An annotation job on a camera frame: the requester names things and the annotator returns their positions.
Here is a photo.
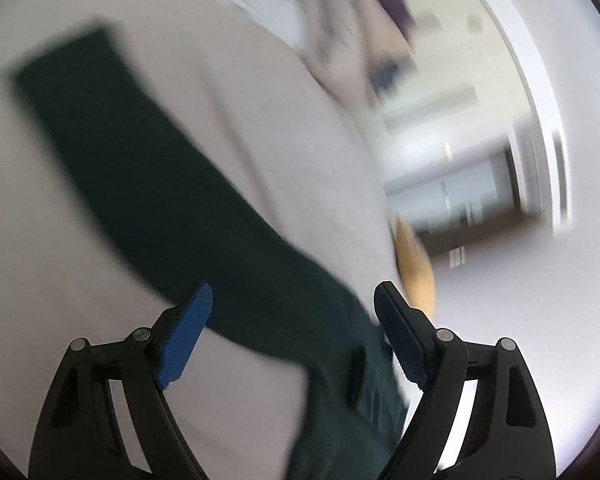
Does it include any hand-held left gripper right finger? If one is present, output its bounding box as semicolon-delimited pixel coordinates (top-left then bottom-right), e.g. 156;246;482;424
373;281;556;480

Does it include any dark green knit garment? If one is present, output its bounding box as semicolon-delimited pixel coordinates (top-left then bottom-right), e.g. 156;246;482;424
7;25;411;480

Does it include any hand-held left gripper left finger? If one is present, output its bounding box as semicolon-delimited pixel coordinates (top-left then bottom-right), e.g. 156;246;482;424
27;281;214;480

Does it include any white bed sheet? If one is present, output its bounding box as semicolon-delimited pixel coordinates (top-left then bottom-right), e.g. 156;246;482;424
0;0;406;480

